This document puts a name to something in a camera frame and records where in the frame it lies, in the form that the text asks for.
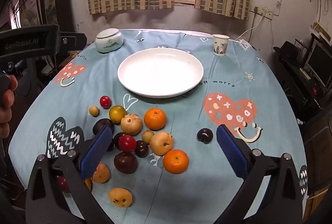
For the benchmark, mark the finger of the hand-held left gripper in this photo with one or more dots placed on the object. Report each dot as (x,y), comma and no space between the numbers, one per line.
(74,41)

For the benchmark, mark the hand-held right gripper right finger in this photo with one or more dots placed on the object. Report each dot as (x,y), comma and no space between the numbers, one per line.
(230,154)

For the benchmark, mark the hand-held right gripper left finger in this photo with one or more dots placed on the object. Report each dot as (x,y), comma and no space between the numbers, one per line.
(96,151)

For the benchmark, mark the small dark purple plum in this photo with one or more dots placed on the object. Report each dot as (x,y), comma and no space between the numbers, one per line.
(142,148)
(205,135)
(116,138)

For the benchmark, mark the large dark purple fruit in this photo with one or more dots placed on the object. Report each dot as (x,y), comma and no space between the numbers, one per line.
(101,124)

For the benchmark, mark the large dark red plum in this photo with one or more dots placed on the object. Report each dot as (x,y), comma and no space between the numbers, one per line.
(125,162)

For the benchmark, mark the yellow orange plum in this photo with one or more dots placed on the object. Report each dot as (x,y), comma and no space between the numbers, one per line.
(117,113)
(88,184)

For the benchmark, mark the small tan round fruit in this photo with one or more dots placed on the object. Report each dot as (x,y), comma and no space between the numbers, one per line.
(147,136)
(94,111)

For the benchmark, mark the small red tomato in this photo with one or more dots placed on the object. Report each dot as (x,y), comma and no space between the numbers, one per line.
(62,183)

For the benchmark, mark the tan spotted fruit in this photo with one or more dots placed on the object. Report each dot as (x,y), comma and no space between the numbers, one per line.
(120,197)

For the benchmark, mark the orange tangerine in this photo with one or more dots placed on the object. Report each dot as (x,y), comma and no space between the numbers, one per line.
(155,118)
(175,161)

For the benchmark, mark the pale potato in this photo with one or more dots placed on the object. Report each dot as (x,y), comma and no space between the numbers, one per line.
(161,143)

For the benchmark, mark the white round plate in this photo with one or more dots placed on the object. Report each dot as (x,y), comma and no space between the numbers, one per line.
(160,75)

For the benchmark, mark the person's left hand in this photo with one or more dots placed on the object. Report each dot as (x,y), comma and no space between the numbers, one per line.
(7,115)

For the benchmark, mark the electric fan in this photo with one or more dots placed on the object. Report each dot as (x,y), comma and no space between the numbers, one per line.
(27,18)

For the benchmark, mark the pale green lidded ceramic jar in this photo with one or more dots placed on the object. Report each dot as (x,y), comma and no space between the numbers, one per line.
(109,41)

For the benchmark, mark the black computer desk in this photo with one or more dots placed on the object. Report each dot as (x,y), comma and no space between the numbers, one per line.
(293,84)

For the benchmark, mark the large cardboard box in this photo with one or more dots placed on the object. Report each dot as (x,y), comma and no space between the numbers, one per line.
(319,200)

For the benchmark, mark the computer keyboard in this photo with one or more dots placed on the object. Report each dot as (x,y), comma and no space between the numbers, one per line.
(305,74)

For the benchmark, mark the printed paper cup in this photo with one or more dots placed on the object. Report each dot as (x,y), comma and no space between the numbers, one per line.
(220,45)

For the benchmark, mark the black hat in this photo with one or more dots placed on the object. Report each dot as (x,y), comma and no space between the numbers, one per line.
(286,50)

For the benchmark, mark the computer monitor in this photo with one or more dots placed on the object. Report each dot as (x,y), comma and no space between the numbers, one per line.
(320,60)

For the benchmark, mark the flat cardboard box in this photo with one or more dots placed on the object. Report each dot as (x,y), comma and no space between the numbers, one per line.
(320,29)

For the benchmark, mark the white wall power strip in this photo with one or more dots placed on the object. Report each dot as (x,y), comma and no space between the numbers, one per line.
(262,12)

